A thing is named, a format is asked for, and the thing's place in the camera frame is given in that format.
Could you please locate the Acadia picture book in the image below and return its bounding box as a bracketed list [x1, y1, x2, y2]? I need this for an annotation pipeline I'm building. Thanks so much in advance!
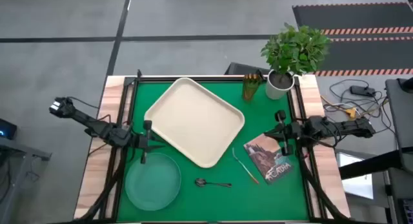
[243, 133, 295, 185]

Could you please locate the green table mat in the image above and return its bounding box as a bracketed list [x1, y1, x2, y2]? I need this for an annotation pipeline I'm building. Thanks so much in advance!
[116, 80, 310, 222]

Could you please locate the black device with blue light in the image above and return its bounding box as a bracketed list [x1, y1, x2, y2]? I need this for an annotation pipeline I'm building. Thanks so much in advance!
[0, 117, 18, 141]

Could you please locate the grey side desk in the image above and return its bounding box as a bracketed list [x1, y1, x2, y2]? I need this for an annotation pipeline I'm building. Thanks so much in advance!
[0, 136, 52, 224]

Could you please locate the dark metal spoon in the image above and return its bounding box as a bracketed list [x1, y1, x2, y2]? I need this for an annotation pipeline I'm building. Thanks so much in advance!
[194, 178, 233, 188]

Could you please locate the white panel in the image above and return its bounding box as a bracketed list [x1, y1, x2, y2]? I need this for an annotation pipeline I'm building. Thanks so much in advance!
[335, 151, 375, 201]

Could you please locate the teal round plate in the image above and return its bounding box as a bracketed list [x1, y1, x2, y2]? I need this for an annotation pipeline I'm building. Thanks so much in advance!
[124, 152, 182, 212]

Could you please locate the black hazard-striped floor mat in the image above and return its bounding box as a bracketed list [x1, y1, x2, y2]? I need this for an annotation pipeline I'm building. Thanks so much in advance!
[314, 36, 413, 77]
[292, 2, 413, 36]

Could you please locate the fork with orange handle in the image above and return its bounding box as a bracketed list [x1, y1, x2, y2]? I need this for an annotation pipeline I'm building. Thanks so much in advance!
[231, 147, 260, 185]

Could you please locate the white plant pot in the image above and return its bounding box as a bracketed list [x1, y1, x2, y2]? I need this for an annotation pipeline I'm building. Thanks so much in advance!
[265, 68, 296, 101]

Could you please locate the green leafy plant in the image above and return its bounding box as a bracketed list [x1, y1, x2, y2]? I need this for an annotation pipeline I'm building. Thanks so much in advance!
[260, 22, 333, 77]

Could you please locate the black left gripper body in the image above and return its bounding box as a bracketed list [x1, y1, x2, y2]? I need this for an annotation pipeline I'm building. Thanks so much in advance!
[128, 119, 154, 165]

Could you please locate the black power adapter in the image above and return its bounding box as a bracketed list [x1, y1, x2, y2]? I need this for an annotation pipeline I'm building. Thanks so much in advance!
[350, 85, 377, 97]

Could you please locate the beige plastic tray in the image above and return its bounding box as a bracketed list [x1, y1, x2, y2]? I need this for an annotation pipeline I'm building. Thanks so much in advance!
[143, 77, 246, 169]

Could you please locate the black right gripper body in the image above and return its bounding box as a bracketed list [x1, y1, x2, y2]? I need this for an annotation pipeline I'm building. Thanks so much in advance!
[274, 109, 306, 156]

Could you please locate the black floor cable tangle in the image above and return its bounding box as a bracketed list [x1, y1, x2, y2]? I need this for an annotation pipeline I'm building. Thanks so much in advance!
[328, 78, 399, 136]

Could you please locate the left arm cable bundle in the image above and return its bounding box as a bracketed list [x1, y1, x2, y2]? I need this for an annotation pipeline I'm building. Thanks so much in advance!
[76, 148, 130, 223]

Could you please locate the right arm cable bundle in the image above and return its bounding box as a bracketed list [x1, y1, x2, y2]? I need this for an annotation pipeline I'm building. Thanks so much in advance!
[296, 145, 353, 223]

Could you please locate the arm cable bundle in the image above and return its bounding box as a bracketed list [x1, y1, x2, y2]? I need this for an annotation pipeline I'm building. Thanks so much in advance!
[76, 148, 130, 223]
[296, 145, 353, 223]

